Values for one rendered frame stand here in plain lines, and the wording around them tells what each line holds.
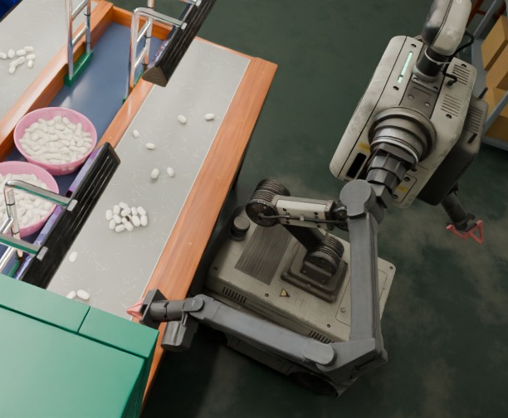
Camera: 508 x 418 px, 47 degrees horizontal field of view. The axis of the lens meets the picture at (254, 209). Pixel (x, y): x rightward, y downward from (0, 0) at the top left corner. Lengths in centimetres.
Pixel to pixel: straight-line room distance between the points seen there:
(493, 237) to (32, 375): 314
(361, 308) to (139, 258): 84
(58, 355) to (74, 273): 126
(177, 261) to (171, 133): 56
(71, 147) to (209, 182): 49
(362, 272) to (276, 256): 102
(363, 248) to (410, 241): 191
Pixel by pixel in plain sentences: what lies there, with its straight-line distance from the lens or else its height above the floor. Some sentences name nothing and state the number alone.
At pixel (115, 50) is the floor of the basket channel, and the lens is 260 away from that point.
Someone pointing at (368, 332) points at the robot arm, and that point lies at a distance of 121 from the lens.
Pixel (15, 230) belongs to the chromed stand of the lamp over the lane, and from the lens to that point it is 170.
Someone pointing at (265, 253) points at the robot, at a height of 47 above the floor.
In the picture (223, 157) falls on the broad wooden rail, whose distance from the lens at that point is 212.
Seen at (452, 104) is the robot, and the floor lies 145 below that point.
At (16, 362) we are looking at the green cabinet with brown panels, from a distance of 57.
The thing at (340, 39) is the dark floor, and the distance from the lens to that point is 427.
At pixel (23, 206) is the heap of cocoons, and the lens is 196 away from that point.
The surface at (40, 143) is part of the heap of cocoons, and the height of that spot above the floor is 74.
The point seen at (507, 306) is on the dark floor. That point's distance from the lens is 329.
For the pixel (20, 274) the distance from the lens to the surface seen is 140.
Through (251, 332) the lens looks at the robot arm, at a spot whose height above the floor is 113.
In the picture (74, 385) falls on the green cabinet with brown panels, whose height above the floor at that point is 179.
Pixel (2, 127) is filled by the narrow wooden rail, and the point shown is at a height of 77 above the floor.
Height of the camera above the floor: 231
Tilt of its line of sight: 51 degrees down
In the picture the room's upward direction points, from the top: 21 degrees clockwise
